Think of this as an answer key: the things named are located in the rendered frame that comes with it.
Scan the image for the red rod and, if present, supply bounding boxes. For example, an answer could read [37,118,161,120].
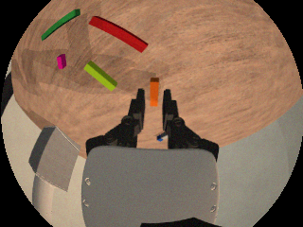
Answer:
[89,16,148,53]

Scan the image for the orange rod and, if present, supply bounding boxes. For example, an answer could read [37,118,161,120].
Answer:
[151,78,159,106]

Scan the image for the small magenta block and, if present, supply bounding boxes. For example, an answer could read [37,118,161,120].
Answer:
[57,54,66,69]

